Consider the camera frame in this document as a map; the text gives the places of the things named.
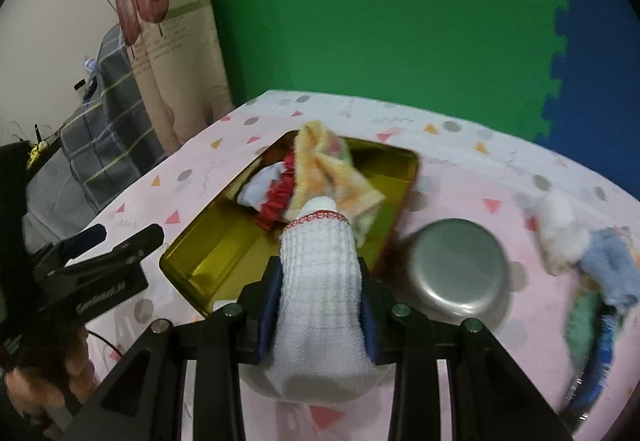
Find grey plaid blanket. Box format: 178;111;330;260
20;23;168;252

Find white fluffy sock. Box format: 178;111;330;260
242;195;388;407

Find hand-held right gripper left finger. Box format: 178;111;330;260
90;256;286;441

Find beige printed curtain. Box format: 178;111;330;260
107;0;236;154

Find person's left hand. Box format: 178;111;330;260
7;326;98;427

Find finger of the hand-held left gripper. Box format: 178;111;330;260
57;222;166;282
47;223;108;267

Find green foam mat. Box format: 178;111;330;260
195;0;571;146

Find blue foam mat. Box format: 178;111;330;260
532;0;640;202

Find black cable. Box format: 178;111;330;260
85;328;128;362

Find red tin box gold inside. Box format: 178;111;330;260
159;130;421;322

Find yellow patterned cloth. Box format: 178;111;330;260
287;120;387;242

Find light blue fluffy sock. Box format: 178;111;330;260
577;228;640;307

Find pink patterned tablecloth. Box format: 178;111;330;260
87;90;640;441

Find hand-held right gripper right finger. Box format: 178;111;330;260
357;258;576;441

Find steel bowl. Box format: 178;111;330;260
395;218;513;337

